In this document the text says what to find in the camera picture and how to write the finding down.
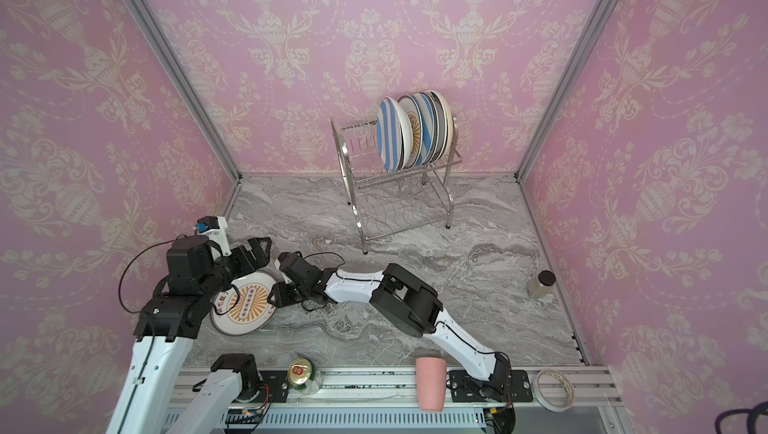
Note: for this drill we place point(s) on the blue cream striped plate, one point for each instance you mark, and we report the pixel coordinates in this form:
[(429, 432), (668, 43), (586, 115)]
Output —
[(428, 137), (394, 135)]

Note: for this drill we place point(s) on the chrome wire dish rack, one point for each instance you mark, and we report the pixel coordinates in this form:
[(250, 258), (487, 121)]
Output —
[(383, 203)]

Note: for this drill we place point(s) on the tape roll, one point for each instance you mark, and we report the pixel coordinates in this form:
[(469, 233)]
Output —
[(553, 391)]

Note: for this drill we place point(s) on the aluminium corner post right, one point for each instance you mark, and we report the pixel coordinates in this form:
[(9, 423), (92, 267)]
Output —
[(583, 48)]

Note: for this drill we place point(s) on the aluminium corner post left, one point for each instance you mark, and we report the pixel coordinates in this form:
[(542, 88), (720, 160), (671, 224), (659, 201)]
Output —
[(149, 25)]

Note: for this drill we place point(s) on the pink cup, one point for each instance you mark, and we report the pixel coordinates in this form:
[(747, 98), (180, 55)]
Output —
[(431, 377)]

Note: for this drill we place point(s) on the white plate green quatrefoil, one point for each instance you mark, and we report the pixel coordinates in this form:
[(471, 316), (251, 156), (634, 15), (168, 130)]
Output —
[(440, 133)]

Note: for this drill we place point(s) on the small jar dark lid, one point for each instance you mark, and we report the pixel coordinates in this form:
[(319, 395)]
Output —
[(541, 284)]

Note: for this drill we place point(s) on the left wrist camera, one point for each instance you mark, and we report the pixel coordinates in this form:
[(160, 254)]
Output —
[(214, 227)]

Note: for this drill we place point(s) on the blue cream striped plate front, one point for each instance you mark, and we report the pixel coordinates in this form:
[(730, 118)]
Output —
[(394, 135)]

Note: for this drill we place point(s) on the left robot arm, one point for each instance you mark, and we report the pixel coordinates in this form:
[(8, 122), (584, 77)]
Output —
[(169, 323)]

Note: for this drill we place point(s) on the green can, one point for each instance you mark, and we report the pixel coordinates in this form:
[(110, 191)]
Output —
[(304, 377)]

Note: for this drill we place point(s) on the plain cream plate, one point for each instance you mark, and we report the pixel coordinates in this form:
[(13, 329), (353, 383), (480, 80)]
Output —
[(449, 121)]

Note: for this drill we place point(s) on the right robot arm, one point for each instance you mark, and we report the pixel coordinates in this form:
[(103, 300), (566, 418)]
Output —
[(412, 306)]

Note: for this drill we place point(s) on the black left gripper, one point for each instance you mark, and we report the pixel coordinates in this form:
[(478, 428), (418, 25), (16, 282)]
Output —
[(261, 257)]

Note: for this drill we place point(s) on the orange sunburst plate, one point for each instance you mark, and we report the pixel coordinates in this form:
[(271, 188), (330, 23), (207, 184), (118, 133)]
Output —
[(410, 107), (244, 308)]

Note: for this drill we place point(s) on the aluminium corner post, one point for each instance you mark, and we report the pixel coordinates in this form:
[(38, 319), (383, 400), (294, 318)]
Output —
[(583, 48), (149, 25)]

